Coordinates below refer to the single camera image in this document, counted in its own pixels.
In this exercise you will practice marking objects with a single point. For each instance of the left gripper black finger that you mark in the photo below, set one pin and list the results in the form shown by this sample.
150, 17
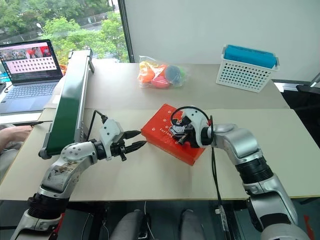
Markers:
131, 134
136, 146

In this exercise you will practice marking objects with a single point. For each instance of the black window frame post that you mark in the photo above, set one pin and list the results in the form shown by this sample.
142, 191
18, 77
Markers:
125, 30

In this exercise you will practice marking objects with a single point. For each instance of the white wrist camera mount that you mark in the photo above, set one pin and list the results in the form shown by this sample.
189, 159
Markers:
197, 120
110, 130

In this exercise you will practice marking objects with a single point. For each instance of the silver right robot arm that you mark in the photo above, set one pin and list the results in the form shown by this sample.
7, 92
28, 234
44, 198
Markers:
245, 145

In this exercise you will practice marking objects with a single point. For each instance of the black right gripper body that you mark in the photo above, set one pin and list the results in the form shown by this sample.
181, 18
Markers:
191, 135

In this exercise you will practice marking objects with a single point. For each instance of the blue pack in basket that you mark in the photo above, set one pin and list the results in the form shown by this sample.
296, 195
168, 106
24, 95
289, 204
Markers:
250, 57

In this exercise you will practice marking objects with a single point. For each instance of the blue-grey open laptop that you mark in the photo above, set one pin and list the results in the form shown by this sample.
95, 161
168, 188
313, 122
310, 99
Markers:
28, 93

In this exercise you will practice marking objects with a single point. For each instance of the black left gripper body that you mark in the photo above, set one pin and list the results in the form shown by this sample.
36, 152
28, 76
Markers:
117, 150

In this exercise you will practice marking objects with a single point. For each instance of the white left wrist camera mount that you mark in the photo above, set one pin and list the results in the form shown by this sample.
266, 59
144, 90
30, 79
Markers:
110, 130

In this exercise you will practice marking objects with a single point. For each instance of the person's grey clothing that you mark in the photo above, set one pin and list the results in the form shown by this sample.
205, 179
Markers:
7, 160

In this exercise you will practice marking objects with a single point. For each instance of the green conveyor belt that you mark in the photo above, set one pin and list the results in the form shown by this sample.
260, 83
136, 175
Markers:
68, 107

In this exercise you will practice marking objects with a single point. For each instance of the black bar under table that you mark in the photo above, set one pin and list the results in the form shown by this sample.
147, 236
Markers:
225, 222

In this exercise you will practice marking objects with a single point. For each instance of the orange toy in bag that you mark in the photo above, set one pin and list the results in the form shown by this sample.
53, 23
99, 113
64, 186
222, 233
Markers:
145, 75

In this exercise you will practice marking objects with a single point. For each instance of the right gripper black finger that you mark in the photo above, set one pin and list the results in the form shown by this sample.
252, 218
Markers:
183, 140

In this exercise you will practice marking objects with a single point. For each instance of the person's bare hand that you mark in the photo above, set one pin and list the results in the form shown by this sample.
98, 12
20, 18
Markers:
13, 135

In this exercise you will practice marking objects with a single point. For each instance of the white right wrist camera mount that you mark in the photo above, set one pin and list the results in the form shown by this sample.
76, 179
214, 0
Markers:
197, 120

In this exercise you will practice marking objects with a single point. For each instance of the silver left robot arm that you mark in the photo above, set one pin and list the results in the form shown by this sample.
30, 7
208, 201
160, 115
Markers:
62, 170

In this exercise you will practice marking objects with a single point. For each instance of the white perforated plastic basket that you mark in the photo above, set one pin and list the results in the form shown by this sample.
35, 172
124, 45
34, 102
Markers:
240, 77

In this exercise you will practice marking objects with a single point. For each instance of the pink toy in bag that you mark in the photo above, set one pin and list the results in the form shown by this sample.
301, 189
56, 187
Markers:
160, 82

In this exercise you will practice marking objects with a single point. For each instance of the dark blue round toy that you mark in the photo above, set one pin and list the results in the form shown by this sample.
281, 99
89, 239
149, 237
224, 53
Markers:
172, 73

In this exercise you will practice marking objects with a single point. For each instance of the orange shoe box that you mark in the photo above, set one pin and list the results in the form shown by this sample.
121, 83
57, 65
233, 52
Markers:
157, 130

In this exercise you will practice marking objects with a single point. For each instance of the grey rounded shape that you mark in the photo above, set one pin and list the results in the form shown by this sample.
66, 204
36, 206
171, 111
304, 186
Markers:
130, 225
192, 225

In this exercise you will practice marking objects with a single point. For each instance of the clear plastic toy bag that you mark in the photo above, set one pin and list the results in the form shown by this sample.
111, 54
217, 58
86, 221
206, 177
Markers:
162, 73

